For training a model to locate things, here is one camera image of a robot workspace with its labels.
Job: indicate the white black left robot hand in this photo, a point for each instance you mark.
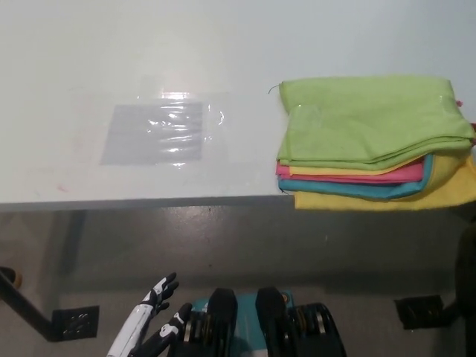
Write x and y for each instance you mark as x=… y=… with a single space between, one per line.
x=135 y=323

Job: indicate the thin yellow microfibre cloth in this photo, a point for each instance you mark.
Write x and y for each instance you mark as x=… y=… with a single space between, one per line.
x=334 y=172

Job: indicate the teal microfibre cloth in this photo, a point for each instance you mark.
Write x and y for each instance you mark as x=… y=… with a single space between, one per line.
x=353 y=189

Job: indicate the green microfibre cloth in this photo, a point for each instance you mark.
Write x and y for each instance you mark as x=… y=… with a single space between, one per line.
x=372 y=119

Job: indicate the black perforated floor plate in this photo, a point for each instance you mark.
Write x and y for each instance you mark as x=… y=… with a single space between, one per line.
x=418 y=311
x=76 y=323

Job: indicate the grey table leg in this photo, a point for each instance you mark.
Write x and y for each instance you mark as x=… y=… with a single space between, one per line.
x=73 y=234

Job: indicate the black metal bar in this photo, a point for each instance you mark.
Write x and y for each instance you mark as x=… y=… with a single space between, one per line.
x=22 y=301

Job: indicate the orange round object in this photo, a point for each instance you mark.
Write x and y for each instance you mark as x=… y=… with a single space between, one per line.
x=18 y=278

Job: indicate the clear plastic sheet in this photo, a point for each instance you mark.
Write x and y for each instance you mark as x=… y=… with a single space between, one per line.
x=152 y=134

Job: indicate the clear plastic film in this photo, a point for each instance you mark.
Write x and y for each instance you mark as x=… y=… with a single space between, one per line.
x=217 y=109

